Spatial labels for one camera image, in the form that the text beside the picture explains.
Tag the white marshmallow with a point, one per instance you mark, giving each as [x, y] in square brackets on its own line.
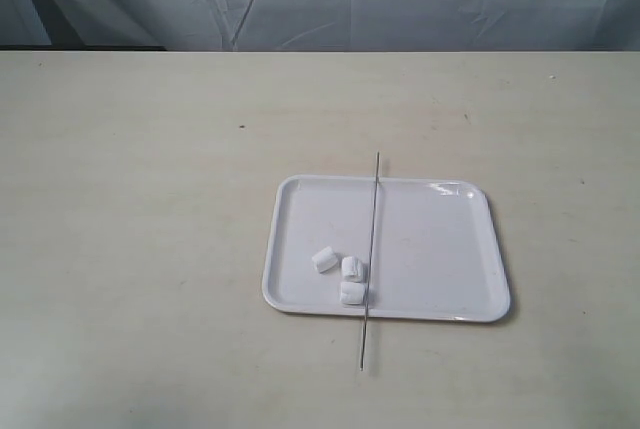
[325, 260]
[352, 269]
[352, 293]

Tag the white rectangular plastic tray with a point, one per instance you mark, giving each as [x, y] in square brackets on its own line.
[436, 254]

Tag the thin metal skewer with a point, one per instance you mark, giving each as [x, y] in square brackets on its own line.
[367, 297]

